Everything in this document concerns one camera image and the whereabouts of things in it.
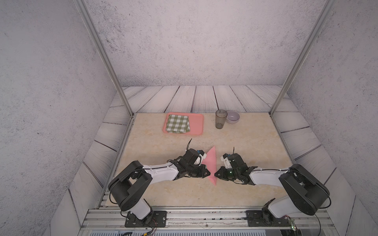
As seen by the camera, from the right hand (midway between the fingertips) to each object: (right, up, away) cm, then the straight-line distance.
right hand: (215, 175), depth 87 cm
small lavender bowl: (+18, +36, +28) cm, 49 cm away
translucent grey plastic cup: (+6, +35, +17) cm, 40 cm away
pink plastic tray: (-11, +31, +30) cm, 44 cm away
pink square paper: (-3, +6, +6) cm, 9 cm away
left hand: (-3, +2, -6) cm, 7 cm away
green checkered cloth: (-25, +30, +26) cm, 47 cm away
